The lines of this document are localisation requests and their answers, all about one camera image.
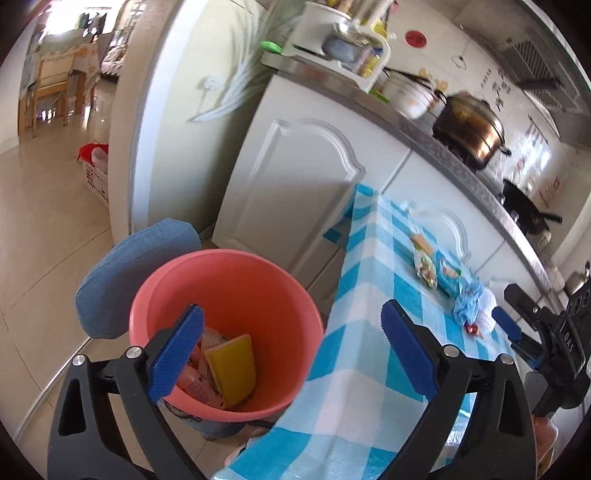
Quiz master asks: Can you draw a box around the blue white checkered tablecloth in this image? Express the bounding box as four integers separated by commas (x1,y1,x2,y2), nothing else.
217,183,541,480

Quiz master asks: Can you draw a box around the steel kettle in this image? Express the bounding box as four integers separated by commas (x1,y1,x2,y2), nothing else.
563,261,591,296

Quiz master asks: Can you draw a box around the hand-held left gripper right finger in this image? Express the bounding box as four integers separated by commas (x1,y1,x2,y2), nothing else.
380,298,539,480

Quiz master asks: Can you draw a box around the black wok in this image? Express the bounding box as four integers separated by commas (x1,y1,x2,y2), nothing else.
501,179,564,234

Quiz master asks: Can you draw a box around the pink snack wrapper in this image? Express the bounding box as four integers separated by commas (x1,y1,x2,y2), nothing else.
178,325,227,407

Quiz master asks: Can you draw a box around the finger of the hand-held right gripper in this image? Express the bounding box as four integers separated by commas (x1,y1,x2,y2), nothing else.
503,283,548,324
491,306,544,368

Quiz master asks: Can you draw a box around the white dish rack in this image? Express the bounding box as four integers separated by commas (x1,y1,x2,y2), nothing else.
261,0,393,93

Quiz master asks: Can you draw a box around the large steel pot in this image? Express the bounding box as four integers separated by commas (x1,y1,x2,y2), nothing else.
431,91,512,171

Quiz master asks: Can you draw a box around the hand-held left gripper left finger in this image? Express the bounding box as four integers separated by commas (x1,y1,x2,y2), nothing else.
46,302,208,480

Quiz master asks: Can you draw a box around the yellow sponge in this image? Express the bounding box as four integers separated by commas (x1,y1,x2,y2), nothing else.
204,335,257,409

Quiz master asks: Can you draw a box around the small clear plastic wrap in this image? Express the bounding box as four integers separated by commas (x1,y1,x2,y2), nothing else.
475,291,498,333

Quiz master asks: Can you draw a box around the blue denim cushion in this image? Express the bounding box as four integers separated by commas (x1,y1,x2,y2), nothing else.
75,219,202,340

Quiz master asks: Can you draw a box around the blue plastic bag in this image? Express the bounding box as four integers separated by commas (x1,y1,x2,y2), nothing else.
452,281,485,324

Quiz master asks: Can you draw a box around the blue cartoon cow packet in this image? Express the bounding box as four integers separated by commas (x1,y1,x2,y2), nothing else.
436,256,465,296

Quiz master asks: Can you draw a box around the group of condiment bottles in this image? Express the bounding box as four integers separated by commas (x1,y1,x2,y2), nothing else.
355,18,389,79

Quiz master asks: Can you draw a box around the steel kitchen countertop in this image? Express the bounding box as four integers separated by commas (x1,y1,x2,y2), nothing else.
261,55,568,296

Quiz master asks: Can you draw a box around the wooden chair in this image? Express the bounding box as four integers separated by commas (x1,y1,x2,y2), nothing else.
18,41,100,134

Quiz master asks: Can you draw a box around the pink plastic bucket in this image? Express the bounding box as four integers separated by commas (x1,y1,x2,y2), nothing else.
129,249,325,422

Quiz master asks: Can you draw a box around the steel ladle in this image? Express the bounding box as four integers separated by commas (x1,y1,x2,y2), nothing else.
322,21,370,63

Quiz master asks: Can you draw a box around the range hood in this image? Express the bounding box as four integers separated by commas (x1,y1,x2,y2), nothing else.
496,37,583,112

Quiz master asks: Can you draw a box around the person's right hand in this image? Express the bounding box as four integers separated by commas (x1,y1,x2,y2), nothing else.
531,414,560,472

